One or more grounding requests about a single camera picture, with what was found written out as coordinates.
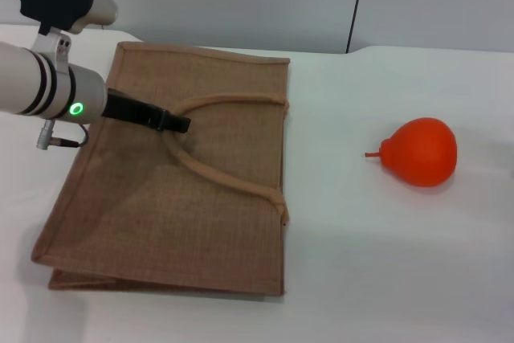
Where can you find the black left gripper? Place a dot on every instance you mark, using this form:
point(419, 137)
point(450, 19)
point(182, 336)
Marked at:
point(132, 112)

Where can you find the brown jute handbag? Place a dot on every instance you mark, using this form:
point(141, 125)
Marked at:
point(192, 198)

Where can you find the orange toy fruit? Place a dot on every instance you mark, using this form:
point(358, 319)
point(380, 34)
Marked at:
point(421, 152)

